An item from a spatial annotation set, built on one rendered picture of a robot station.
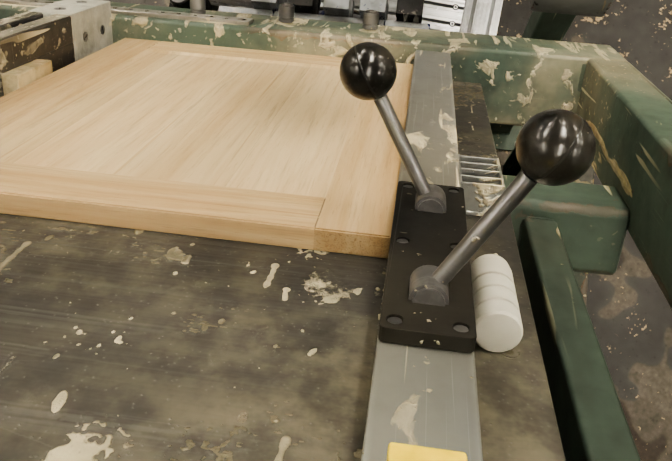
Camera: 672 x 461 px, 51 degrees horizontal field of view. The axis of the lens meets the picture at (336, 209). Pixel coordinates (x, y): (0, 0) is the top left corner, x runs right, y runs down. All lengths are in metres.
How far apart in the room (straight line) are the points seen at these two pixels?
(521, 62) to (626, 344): 1.06
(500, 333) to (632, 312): 1.54
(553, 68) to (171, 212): 0.67
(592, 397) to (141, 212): 0.35
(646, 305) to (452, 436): 1.68
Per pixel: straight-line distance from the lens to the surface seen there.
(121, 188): 0.59
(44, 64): 0.93
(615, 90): 0.92
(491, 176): 0.64
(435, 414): 0.33
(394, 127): 0.48
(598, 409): 0.52
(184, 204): 0.56
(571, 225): 0.78
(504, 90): 1.07
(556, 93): 1.08
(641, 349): 1.97
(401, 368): 0.35
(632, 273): 1.98
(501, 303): 0.44
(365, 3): 1.24
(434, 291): 0.38
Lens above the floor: 1.87
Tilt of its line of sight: 78 degrees down
